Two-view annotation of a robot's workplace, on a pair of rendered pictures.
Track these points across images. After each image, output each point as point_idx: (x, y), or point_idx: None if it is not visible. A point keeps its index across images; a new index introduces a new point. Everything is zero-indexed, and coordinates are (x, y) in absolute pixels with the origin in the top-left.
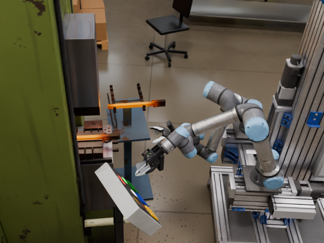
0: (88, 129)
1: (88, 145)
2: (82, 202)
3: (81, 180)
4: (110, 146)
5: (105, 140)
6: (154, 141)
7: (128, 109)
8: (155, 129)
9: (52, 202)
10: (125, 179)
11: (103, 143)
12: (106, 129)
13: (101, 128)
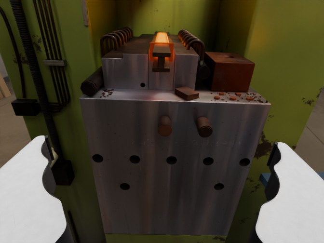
0: (206, 57)
1: (135, 47)
2: (39, 102)
3: (20, 37)
4: (159, 97)
5: (181, 87)
6: (37, 136)
7: None
8: (268, 184)
9: None
10: None
11: (172, 90)
12: (240, 96)
13: (213, 62)
